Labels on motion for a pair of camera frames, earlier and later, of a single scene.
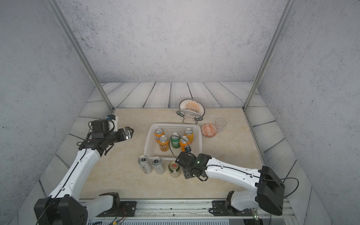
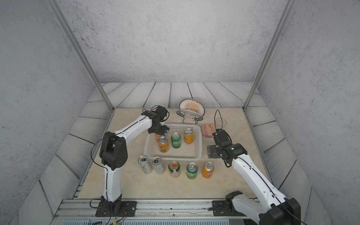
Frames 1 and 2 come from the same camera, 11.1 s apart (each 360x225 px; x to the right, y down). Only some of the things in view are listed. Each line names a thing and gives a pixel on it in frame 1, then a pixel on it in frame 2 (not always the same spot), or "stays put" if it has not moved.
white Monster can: [157, 162] stays put
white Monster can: [143, 161] stays put
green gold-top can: [174, 169] stays put
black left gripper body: [114, 137] -> [161, 130]
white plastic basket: [152, 150] stays put
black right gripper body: [187, 173] -> [215, 151]
